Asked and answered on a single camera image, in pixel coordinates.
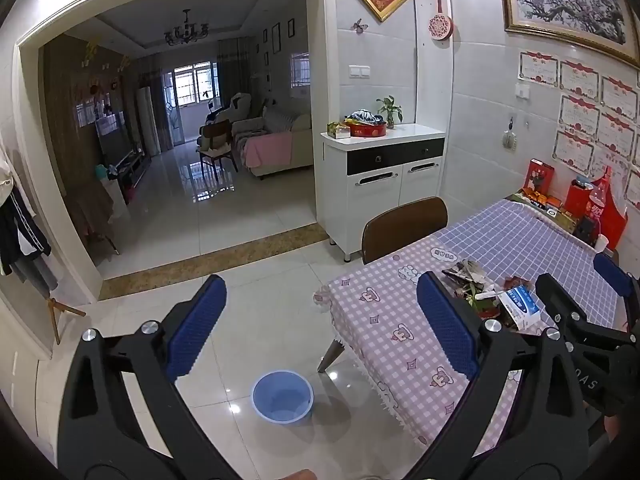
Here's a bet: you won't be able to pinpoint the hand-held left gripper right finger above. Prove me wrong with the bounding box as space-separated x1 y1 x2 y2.
415 271 591 480

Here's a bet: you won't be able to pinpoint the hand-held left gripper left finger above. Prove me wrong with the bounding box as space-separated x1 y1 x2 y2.
57 274 241 480

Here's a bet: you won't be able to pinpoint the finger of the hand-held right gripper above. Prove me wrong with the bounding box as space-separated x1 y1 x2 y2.
593 254 640 333
536 274 636 356

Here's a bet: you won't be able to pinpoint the white printed plastic packet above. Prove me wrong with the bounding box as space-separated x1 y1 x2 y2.
497 284 543 328

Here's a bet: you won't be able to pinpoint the green leaves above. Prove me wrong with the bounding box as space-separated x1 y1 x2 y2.
467 285 493 312

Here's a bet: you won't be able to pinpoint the printed wrapper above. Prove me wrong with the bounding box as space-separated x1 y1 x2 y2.
442 259 488 291

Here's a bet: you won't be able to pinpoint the blue plastic bucket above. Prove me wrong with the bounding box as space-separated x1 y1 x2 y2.
251 370 315 427

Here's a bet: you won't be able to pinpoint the red paper decoration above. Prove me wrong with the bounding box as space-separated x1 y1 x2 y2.
597 166 630 251

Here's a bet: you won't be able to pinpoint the pink and lilac checked tablecloth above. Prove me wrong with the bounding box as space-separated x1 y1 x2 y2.
314 195 628 453

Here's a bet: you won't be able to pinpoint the cola bottle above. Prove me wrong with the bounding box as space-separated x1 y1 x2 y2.
585 167 612 233

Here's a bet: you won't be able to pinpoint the brown wooden chair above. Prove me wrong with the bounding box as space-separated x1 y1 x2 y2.
361 196 449 266

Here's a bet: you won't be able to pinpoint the red gift box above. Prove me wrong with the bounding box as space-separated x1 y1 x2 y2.
525 158 555 196

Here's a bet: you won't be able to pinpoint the wooden coat rack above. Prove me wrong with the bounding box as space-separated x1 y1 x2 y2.
45 297 87 346

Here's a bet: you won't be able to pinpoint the white sideboard cabinet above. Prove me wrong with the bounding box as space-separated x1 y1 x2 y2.
320 124 447 264

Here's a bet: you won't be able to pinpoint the group of award certificates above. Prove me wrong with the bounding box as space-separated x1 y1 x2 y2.
517 51 640 211

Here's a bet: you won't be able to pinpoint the dark television stand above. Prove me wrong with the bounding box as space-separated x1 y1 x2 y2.
107 152 152 206

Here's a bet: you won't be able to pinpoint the pink blanket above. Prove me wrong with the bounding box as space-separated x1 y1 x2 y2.
242 132 293 168

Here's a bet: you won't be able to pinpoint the dark wooden armchair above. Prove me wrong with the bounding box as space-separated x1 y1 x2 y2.
196 119 238 173

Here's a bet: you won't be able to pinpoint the hanging white and black clothes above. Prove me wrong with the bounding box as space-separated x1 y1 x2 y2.
0 135 53 291

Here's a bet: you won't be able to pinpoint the flat screen television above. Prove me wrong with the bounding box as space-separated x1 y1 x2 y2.
96 115 132 163

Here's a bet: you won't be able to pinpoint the beige sofa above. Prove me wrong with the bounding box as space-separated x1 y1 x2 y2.
231 92 313 180

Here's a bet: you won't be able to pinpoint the red round tin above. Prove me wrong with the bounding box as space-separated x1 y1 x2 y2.
350 121 387 138

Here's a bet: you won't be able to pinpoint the white standing air conditioner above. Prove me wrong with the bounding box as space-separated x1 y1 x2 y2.
136 86 162 157

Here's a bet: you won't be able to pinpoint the small green potted plant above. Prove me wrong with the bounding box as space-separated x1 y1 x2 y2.
376 96 404 128

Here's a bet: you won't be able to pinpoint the balcony window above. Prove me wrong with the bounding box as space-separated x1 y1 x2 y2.
172 62 221 108

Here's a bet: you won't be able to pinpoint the grey window curtain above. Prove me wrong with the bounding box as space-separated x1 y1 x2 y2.
217 37 271 106

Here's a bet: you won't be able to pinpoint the framed plum blossom painting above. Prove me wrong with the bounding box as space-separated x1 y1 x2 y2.
497 0 640 68

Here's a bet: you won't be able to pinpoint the black chandelier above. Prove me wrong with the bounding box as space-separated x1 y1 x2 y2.
164 9 210 45

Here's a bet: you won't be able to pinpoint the red fan wall ornament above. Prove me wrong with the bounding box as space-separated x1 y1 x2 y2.
428 0 454 48

